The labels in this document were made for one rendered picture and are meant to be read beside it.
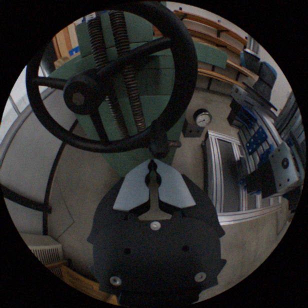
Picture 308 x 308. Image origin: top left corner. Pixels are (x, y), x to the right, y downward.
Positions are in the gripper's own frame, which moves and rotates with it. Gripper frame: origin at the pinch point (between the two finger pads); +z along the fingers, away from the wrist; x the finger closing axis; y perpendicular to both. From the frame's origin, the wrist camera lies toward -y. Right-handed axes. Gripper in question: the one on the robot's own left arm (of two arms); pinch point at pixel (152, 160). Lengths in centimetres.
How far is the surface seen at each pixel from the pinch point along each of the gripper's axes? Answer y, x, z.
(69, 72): -23.5, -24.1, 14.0
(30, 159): 13, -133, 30
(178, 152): 38, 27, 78
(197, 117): -4.1, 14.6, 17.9
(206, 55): -24.0, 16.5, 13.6
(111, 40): -21.2, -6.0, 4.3
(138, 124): -3.1, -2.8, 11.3
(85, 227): 77, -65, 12
